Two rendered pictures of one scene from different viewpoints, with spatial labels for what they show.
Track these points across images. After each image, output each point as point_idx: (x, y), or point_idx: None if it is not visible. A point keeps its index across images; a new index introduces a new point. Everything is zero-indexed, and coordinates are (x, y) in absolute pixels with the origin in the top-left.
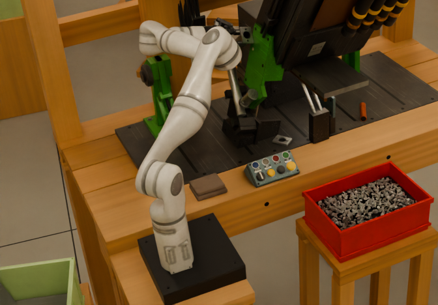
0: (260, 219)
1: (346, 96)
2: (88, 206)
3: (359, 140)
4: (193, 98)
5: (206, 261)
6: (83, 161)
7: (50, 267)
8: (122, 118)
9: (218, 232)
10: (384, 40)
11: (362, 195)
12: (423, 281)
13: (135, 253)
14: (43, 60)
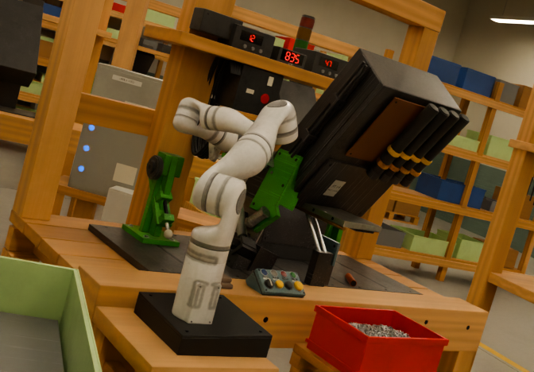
0: None
1: None
2: (64, 265)
3: (354, 295)
4: (262, 138)
5: (227, 323)
6: (54, 235)
7: (45, 272)
8: (93, 223)
9: (233, 308)
10: (346, 254)
11: (372, 328)
12: None
13: (128, 311)
14: (52, 114)
